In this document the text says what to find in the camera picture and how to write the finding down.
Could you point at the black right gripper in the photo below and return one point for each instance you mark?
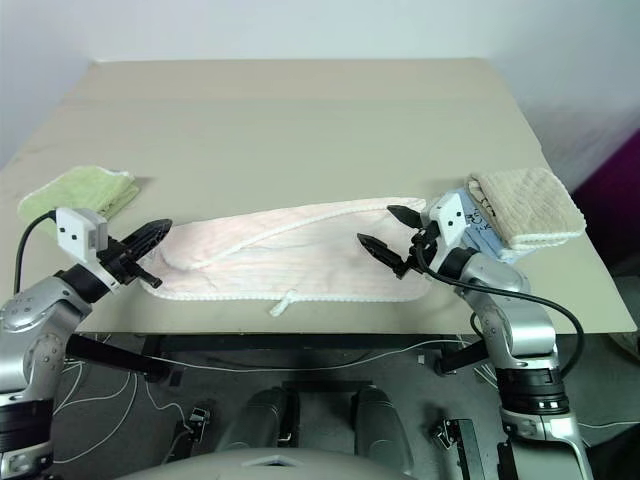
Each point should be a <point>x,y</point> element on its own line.
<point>422,247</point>

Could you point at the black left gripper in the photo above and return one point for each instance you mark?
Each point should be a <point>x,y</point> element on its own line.
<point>119,262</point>

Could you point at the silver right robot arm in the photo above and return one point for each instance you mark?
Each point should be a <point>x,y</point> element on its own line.
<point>520,340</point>

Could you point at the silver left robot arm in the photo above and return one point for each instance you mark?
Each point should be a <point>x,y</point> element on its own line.
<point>35,320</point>

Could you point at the folded light blue towel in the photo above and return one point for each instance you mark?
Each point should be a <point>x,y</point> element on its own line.
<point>482,232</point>

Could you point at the folded green towel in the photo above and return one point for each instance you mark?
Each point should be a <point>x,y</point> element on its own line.
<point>85,192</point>

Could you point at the pale pink white-edged towel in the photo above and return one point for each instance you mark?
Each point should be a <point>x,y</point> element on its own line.
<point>300,250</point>

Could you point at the folded beige towel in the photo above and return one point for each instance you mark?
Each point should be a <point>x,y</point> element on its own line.
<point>530,205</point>

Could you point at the small black floor clamp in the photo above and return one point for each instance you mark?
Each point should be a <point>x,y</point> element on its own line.
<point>198,419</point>

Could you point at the dark rounded robot leg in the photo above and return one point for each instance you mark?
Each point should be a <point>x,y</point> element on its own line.
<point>380,425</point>
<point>265,417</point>

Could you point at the magenta cloth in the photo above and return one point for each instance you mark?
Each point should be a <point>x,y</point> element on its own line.
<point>615,200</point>

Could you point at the grey robot torso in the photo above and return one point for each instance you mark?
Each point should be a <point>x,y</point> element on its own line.
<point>270,465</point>

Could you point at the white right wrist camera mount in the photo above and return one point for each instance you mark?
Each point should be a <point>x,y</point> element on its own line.
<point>452,217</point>

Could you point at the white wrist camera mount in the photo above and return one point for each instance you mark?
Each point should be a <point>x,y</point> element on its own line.
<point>75,231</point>
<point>452,217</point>

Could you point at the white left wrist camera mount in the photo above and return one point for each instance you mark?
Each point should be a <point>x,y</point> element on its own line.
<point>75,231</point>

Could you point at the black table frame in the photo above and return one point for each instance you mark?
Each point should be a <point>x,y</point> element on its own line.
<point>280,344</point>

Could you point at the black floor bracket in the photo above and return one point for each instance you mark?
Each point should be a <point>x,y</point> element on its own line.
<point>462,445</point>

